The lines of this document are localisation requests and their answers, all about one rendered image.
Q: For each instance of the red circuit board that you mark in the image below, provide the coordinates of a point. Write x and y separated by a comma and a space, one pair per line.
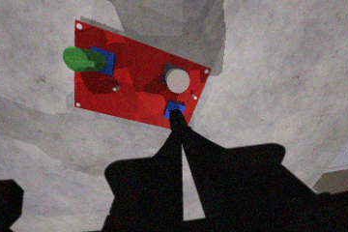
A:
140, 83

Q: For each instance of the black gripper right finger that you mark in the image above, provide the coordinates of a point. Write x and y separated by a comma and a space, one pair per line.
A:
209, 161

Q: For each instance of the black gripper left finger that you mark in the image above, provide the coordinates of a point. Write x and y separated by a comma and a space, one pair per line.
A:
164, 168

